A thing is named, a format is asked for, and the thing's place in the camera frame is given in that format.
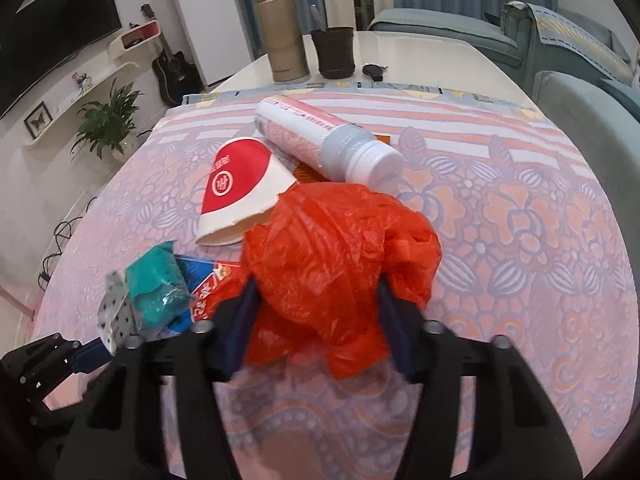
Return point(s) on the dark brown cup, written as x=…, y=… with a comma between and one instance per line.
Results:
x=334, y=52

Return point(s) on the red and white paper cup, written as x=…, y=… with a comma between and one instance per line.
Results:
x=240, y=180

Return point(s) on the white bottle with pink label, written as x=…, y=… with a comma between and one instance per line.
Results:
x=310, y=135

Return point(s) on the small colourful figurine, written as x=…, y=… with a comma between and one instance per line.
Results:
x=81, y=82

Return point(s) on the teal sofa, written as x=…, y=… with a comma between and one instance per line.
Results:
x=560, y=110

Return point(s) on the red plastic bag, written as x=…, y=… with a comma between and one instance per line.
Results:
x=330, y=260

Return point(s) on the red and white wall shelf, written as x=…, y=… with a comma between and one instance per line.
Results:
x=135, y=37

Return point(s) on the floral printed tablecloth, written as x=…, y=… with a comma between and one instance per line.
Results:
x=500, y=240

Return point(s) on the framed butterfly picture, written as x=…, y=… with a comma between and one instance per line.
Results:
x=38, y=119

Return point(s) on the green potted plant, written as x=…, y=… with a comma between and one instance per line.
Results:
x=107, y=125

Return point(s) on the orange packet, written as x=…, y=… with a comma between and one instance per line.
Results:
x=306, y=173

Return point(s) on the white cabinet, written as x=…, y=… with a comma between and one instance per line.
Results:
x=205, y=15

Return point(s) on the black flat television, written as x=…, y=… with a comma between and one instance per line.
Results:
x=50, y=40

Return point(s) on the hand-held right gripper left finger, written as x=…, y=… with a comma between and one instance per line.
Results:
x=244, y=321

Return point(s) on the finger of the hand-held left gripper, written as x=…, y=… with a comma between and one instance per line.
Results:
x=47, y=360

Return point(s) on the beige thermos flask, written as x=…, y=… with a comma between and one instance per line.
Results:
x=285, y=40

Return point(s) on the black acoustic guitar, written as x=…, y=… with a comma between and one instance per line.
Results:
x=172, y=77

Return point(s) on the silver dotted wrapper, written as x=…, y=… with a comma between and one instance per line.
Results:
x=117, y=317

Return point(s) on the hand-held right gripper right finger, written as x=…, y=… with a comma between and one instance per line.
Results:
x=396, y=332

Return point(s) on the black key fob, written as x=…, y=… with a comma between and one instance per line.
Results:
x=372, y=71

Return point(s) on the teal crumpled wrapper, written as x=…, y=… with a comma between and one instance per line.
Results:
x=155, y=285

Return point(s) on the patterned sofa cover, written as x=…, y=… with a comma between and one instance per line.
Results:
x=565, y=35

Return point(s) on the blue and red snack packet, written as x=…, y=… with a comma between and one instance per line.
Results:
x=205, y=295

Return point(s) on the white curved wall shelf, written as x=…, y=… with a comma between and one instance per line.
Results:
x=75, y=105

